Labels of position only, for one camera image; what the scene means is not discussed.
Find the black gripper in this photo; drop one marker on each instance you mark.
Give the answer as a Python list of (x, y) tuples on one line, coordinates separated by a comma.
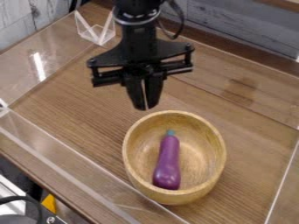
[(140, 56)]

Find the brown wooden bowl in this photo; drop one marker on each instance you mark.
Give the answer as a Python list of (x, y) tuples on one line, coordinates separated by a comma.
[(201, 157)]

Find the purple toy eggplant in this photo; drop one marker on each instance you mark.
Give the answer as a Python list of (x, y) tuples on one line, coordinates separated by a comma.
[(166, 175)]

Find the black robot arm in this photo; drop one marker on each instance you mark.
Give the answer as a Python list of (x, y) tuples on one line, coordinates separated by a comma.
[(138, 12)]

